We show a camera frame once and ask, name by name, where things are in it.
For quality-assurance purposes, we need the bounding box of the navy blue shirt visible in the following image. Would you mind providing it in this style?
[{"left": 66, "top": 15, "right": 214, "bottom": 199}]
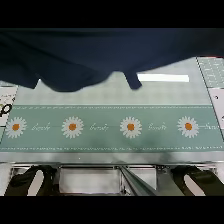
[{"left": 0, "top": 28, "right": 224, "bottom": 93}]

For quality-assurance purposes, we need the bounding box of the silver frame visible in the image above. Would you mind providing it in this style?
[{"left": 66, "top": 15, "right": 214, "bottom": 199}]
[{"left": 0, "top": 161, "right": 224, "bottom": 197}]

